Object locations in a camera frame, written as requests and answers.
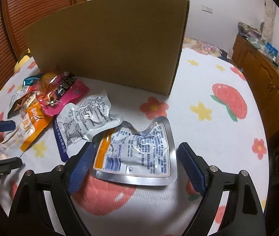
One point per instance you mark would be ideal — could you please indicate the silver blue-edge foil pouch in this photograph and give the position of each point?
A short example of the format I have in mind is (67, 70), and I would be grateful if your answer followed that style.
(78, 123)

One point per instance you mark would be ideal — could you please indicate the folded fabric pile on sideboard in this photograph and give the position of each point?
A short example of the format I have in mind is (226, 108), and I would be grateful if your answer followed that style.
(247, 31)

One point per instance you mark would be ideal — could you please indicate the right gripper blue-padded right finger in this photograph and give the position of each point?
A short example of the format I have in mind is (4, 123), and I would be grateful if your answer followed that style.
(243, 213)

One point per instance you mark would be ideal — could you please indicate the brown cardboard box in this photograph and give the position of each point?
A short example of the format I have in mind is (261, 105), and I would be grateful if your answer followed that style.
(135, 43)

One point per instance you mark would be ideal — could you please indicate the white wall switch plate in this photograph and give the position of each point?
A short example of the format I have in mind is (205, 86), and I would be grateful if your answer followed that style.
(207, 9)

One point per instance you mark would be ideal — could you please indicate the pink chicken snack pouch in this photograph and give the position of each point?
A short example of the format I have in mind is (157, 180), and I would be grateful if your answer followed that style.
(54, 92)

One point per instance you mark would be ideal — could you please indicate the silver orange-strip foil pouch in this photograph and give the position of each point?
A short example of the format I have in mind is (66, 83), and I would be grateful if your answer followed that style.
(128, 156)

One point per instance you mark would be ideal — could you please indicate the wooden sideboard cabinet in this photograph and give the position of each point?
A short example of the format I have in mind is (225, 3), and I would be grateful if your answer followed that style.
(263, 79)

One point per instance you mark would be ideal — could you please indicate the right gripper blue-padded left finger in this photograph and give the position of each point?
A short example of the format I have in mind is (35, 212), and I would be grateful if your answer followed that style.
(29, 213)

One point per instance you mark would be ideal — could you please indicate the teal candy wrapper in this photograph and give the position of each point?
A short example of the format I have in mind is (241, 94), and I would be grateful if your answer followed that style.
(29, 81)

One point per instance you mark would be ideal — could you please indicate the flowered quilt at bed end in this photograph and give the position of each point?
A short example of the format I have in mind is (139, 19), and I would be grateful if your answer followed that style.
(205, 48)

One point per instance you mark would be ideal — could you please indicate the beige window curtain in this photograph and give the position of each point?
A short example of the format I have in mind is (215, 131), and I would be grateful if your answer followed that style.
(269, 21)

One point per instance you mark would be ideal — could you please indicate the silver red-top snack pouch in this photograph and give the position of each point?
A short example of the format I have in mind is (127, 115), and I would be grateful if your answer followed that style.
(21, 101)

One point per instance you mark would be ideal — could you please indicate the yellow pikachu plush toy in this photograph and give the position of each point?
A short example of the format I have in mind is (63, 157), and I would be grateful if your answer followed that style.
(24, 57)

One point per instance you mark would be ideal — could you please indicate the blue box on sideboard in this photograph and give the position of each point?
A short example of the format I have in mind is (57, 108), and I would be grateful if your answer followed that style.
(271, 49)

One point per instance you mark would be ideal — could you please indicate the orange white chicken-feet pouch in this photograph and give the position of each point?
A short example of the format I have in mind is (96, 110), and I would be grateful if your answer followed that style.
(30, 127)

